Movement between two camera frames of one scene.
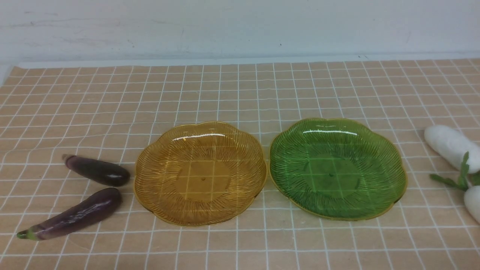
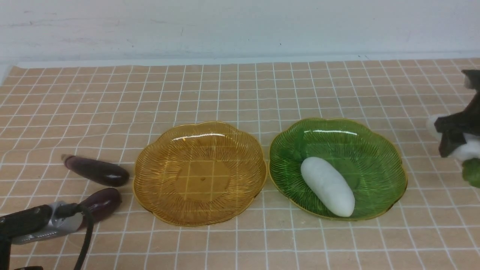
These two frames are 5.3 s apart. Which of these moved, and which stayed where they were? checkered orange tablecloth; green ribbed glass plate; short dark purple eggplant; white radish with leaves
Moved: white radish with leaves
Stayed: short dark purple eggplant; checkered orange tablecloth; green ribbed glass plate
